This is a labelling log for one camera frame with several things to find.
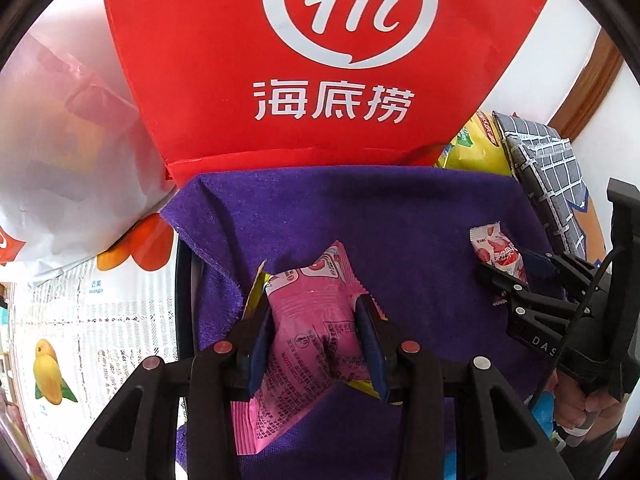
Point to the red paper bag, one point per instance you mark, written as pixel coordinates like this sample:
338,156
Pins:
200,85

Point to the light blue object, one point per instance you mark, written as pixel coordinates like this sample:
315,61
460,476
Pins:
545,415

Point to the black metal frame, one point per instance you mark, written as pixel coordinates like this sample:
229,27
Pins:
184,285

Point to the fruit print tablecloth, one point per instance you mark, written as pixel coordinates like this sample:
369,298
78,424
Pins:
100,320

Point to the person's right hand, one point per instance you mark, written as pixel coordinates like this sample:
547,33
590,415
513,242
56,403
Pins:
575,402

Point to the grey checked cloth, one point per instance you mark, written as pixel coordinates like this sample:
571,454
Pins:
545,170

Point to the person's right forearm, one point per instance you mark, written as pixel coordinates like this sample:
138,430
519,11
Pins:
595,457

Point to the white plastic bag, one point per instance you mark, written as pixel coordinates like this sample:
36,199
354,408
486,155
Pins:
60,185

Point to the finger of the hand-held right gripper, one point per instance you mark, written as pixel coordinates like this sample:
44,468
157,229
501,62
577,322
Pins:
520,297
565,266

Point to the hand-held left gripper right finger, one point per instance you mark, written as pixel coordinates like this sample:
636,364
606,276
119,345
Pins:
372,350

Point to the wooden door frame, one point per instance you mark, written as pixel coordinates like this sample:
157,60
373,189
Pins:
595,80

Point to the small strawberry snack packet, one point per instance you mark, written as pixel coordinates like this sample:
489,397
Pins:
495,247

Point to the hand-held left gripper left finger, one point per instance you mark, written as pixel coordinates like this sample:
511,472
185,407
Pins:
257,355

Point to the pink snack packet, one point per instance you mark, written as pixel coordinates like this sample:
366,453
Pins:
300,320

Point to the yellow chip bag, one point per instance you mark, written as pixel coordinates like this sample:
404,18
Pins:
475,155

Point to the purple towel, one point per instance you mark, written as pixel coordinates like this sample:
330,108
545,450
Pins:
400,240

